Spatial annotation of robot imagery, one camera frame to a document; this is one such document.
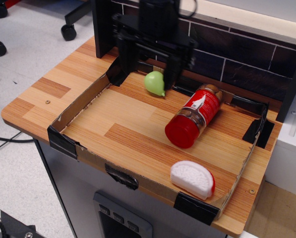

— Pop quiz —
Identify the dark brick-pattern backsplash panel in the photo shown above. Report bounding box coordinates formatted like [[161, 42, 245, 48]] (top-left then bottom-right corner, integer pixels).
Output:
[[92, 0, 296, 122]]

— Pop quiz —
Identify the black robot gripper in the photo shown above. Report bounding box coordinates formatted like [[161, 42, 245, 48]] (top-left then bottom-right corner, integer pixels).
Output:
[[113, 0, 197, 90]]

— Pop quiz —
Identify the green toy pear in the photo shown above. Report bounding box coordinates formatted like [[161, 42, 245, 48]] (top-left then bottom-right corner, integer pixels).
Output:
[[144, 71, 166, 97]]

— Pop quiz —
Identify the cardboard fence with black tape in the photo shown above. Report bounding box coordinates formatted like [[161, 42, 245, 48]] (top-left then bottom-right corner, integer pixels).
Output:
[[49, 74, 270, 228]]

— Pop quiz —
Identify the black metal bracket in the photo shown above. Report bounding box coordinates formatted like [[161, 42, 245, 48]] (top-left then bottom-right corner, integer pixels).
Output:
[[0, 210, 43, 238]]

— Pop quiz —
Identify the white and red toy slice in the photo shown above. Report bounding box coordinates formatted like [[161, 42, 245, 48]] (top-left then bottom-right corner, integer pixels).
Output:
[[170, 161, 215, 200]]

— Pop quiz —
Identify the white side cabinet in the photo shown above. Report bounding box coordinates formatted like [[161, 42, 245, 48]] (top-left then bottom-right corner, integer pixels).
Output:
[[265, 95, 296, 195]]

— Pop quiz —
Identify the red-capped basil spice bottle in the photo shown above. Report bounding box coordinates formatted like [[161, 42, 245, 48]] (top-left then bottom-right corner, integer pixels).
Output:
[[165, 84, 223, 149]]

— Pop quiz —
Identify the grey cabinet control panel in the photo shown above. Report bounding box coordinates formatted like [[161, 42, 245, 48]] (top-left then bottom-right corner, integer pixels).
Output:
[[93, 192, 153, 238]]

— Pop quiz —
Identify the black office chair base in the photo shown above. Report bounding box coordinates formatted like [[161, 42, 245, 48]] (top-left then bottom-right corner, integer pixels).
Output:
[[60, 0, 91, 41]]

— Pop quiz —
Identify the black floor cable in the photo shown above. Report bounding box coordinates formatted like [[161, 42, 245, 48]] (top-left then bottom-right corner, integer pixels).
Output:
[[0, 130, 35, 156]]

